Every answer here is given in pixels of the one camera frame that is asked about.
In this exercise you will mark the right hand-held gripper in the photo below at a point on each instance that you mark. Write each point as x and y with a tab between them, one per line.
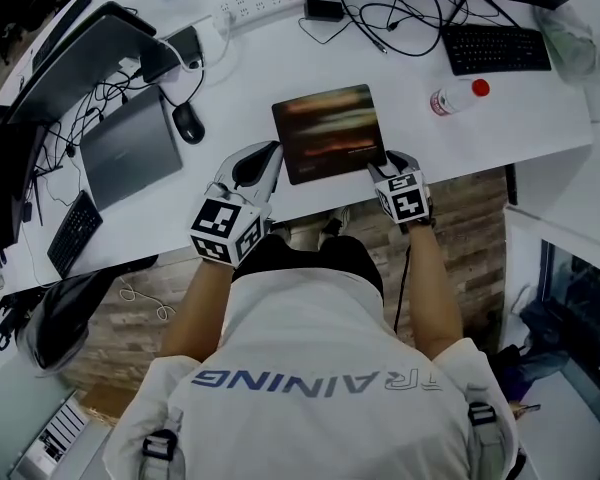
405	200

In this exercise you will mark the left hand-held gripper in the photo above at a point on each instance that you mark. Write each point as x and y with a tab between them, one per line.
225	228

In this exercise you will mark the dark printed mouse pad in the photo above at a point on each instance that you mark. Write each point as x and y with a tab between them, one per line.
330	133

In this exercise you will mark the person's right forearm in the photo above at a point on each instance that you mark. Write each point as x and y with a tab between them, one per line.
432	288

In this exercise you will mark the person's left forearm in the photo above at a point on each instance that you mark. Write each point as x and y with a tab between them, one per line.
200	313

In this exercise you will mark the black computer mouse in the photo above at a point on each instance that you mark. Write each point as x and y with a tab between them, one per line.
188	123

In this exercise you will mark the person's shoes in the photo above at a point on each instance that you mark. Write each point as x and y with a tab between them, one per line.
330	223

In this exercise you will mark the red capped water bottle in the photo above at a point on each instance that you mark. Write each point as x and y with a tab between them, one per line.
457	99

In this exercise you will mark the person's black shorts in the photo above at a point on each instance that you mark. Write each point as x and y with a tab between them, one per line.
310	258

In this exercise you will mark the grey closed laptop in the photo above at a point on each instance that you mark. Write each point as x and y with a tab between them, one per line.
130	150

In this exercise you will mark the black phone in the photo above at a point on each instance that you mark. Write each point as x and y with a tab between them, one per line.
186	48

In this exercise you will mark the large black keyboard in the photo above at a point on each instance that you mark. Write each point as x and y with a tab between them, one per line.
495	49

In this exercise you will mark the white power strip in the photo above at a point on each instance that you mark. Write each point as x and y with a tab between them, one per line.
255	5

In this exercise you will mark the black power adapter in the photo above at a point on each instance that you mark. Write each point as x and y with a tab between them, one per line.
324	10

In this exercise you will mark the small black keyboard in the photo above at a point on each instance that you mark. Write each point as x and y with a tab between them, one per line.
75	233

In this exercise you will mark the grey laptop on stand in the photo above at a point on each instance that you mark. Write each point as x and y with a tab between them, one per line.
85	63

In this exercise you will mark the person's white shirt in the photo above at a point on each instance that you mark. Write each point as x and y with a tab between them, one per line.
310	368

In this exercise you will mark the clear plastic bag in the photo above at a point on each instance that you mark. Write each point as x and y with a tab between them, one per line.
567	38

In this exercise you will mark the long black bar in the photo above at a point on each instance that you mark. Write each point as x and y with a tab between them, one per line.
60	28

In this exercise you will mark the black swivel chair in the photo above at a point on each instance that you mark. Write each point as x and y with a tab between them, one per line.
62	318

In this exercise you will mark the black side monitor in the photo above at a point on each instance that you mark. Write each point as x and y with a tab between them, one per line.
5	188

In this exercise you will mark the blue denim garment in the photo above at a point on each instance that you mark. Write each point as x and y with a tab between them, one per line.
545	368

